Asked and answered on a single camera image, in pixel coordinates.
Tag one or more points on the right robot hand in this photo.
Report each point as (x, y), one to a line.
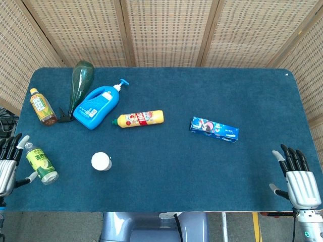
(301, 182)

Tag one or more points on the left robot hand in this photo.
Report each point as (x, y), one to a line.
(5, 167)

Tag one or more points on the white paper cup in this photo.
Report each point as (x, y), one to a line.
(101, 161)

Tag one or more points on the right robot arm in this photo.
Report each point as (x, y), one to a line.
(308, 227)

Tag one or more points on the green label water bottle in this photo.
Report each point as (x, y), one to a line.
(41, 164)

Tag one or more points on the yellow floor tape strip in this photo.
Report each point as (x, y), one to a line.
(257, 227)

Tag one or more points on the yellow label tea bottle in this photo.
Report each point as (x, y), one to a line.
(42, 107)

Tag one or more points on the white table leg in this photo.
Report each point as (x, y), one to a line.
(224, 227)

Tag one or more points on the blue Oreo cookie box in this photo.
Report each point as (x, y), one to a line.
(214, 129)

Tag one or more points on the blue pump detergent bottle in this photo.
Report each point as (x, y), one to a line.
(97, 106)

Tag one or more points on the green glass spray bottle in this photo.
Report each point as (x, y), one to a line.
(79, 84)

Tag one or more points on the blue carpet table mat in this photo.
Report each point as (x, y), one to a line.
(176, 151)

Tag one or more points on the yellow squeeze bottle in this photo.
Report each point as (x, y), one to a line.
(140, 118)

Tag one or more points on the grey robot torso base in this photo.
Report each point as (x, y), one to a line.
(151, 228)

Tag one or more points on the woven bamboo folding screen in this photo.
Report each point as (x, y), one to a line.
(166, 32)

